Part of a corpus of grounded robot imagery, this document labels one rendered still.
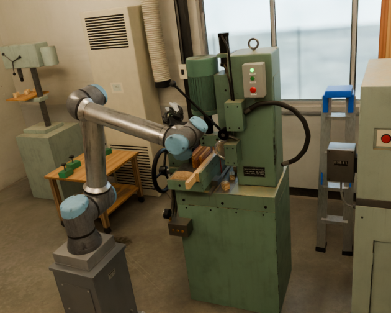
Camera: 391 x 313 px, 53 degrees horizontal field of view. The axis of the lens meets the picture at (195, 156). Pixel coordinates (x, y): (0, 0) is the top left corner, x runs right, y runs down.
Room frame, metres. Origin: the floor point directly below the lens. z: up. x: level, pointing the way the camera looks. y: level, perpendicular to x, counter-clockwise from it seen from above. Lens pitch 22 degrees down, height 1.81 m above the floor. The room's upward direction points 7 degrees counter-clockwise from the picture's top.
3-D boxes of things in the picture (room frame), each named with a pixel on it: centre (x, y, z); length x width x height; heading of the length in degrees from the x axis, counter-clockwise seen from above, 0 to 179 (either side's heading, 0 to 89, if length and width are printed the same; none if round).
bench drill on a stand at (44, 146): (4.01, 1.48, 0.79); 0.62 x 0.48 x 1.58; 64
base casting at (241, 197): (2.12, -0.21, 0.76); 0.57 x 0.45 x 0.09; 66
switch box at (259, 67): (1.91, -0.33, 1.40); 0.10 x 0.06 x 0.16; 66
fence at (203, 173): (2.16, -0.14, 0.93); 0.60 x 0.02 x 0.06; 156
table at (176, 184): (2.22, 0.00, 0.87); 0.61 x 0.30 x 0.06; 156
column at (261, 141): (2.06, -0.36, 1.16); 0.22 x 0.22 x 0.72; 66
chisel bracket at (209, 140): (2.16, -0.11, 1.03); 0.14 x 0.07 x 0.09; 66
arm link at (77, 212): (1.87, 0.66, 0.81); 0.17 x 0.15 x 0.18; 152
